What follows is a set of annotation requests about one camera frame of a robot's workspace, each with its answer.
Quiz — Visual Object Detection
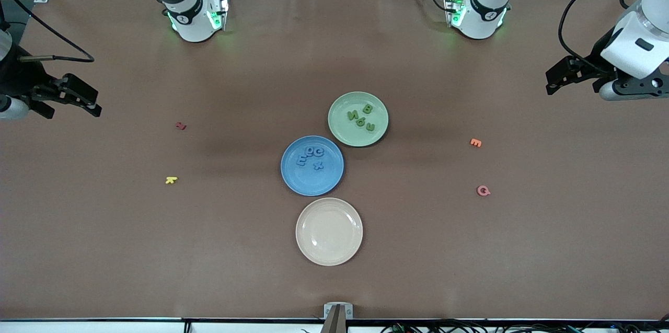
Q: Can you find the grey camera bracket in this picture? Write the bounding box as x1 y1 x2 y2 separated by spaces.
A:
323 302 354 333

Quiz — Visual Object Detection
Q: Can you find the green round plate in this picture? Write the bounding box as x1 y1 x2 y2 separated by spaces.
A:
328 91 389 148

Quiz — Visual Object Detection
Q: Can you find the black cable bundle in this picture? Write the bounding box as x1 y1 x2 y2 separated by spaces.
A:
379 319 669 333

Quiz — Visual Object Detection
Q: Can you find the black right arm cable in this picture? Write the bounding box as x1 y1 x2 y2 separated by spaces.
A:
0 0 96 63

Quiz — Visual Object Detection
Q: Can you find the white table edge rail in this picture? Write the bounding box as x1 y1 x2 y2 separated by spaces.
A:
0 319 669 333

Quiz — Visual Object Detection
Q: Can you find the blue round plate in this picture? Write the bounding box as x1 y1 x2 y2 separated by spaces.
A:
281 135 345 197

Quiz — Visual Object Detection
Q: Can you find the beige round plate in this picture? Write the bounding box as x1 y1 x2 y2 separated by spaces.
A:
295 197 364 267

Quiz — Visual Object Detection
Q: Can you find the table cover sheet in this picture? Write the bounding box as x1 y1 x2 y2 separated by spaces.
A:
0 0 669 320

